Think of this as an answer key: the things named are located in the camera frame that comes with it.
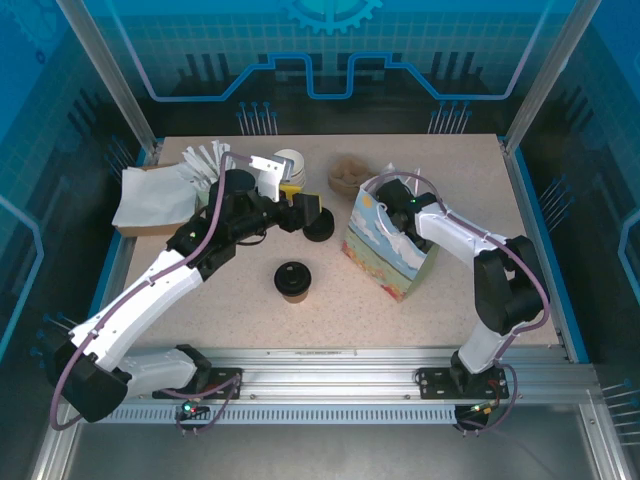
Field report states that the slotted grey cable duct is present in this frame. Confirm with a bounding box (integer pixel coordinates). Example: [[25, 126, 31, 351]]
[[109, 404, 464, 425]]

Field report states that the brown cardboard napkin tray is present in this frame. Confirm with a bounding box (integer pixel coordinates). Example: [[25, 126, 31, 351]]
[[115, 162, 199, 237]]

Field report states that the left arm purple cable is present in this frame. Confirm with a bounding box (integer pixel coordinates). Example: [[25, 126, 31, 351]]
[[49, 152, 254, 431]]

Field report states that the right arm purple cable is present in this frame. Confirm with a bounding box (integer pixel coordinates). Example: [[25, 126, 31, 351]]
[[362, 172, 553, 351]]

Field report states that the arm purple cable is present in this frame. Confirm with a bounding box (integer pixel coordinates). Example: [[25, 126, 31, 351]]
[[362, 172, 553, 351], [49, 152, 254, 431]]

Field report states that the stack of white paper cups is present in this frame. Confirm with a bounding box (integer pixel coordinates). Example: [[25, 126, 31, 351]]
[[273, 148, 306, 184]]

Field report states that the black plastic cup lid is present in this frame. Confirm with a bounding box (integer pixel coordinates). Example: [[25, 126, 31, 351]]
[[273, 260, 313, 292]]

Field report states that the stack of white napkins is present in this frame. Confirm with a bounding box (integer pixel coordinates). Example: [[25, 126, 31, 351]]
[[110, 163, 199, 229]]

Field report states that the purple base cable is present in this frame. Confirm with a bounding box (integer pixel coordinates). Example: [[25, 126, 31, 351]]
[[174, 369, 247, 437], [457, 362, 521, 436]]

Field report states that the printed paper gift bag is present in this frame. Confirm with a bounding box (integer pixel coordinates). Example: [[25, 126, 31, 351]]
[[341, 162, 442, 303]]

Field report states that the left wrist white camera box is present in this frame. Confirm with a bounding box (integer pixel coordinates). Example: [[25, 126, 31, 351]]
[[248, 154, 296, 202]]

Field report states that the stack of black cup lids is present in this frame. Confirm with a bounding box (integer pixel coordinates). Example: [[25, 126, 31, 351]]
[[302, 208, 335, 244]]

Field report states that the aluminium frame post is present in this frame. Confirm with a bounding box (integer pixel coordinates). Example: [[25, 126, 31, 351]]
[[502, 0, 604, 156], [54, 0, 164, 161]]

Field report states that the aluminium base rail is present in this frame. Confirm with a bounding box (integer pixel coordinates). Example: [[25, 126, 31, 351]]
[[64, 347, 601, 406]]

